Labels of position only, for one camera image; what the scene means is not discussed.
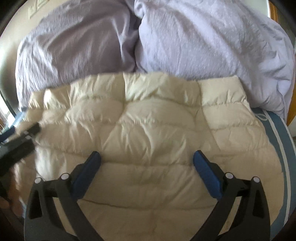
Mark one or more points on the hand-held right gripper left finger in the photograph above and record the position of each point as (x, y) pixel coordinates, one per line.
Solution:
(86, 176)

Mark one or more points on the white wall socket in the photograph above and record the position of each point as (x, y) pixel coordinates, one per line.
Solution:
(32, 11)

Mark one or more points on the blue striped bed sheet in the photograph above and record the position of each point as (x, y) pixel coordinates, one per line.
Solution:
(283, 148)

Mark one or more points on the lilac pillow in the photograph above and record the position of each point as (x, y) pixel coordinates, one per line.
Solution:
(76, 46)
(208, 41)

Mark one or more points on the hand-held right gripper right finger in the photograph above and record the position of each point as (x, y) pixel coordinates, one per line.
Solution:
(208, 176)

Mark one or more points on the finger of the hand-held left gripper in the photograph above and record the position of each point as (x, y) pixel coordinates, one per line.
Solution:
(18, 119)
(31, 130)

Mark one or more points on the cream puffer jacket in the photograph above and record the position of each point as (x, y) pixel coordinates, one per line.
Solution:
(150, 150)

